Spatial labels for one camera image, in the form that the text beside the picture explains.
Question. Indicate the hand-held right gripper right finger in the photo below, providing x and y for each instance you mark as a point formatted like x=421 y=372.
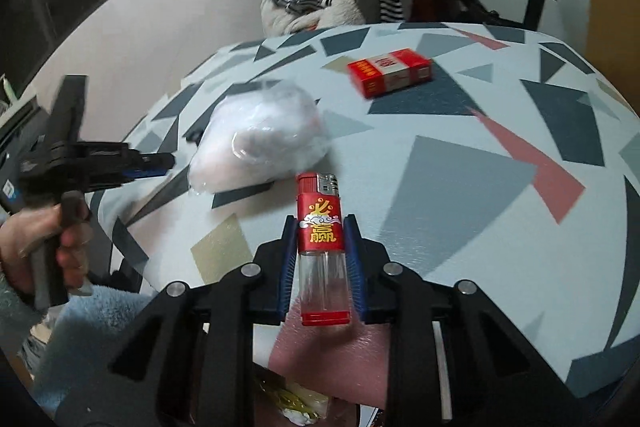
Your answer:
x=354 y=272

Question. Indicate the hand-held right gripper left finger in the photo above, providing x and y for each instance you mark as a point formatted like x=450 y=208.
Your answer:
x=289 y=267

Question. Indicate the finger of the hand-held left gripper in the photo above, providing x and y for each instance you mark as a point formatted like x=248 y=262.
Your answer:
x=150 y=164

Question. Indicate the red clear lighter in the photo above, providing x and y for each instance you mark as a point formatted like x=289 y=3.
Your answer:
x=320 y=227

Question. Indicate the clear bag of white cotton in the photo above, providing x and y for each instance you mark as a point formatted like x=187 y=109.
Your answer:
x=260 y=137

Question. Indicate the gold foil wrapper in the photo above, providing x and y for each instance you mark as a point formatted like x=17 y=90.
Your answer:
x=294 y=399

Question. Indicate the person's left hand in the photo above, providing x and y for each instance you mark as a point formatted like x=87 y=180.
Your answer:
x=20 y=242

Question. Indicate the pale fuzzy fleece garment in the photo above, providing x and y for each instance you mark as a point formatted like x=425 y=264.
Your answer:
x=85 y=342

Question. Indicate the red cigarette pack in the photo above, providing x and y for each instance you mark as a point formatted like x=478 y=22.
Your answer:
x=390 y=74

